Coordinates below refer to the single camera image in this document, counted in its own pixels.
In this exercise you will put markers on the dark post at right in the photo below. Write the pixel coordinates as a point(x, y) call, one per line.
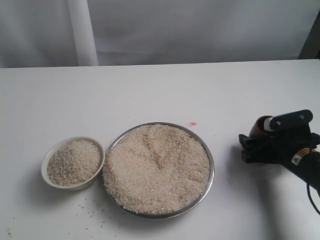
point(311, 46)

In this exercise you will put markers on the cream ceramic bowl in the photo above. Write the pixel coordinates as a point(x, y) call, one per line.
point(55, 148)

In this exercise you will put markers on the steel rice pan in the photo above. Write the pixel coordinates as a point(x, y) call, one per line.
point(212, 170)

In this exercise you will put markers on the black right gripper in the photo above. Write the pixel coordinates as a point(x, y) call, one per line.
point(293, 148)

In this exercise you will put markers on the rice in steel pan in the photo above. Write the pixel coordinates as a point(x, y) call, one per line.
point(155, 175)

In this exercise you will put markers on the brown wooden cup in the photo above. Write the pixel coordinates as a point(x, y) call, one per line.
point(258, 129)

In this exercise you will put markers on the white backdrop curtain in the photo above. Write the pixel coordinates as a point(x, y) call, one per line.
point(67, 33)

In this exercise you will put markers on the rice in cream bowl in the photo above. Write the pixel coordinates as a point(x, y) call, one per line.
point(74, 163)

